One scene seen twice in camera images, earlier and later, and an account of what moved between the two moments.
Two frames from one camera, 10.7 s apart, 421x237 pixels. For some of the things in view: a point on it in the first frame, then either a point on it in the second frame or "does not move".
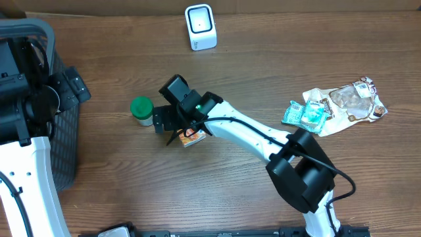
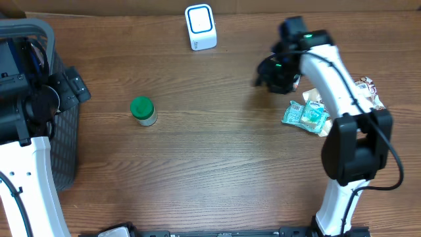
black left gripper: x=63 y=84 does not move
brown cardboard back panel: x=177 y=8 does not move
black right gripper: x=172 y=126 -> x=266 y=76
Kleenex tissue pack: x=314 y=116 does not move
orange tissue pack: x=189 y=137 -> x=297 y=80
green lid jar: x=141 y=108 does not move
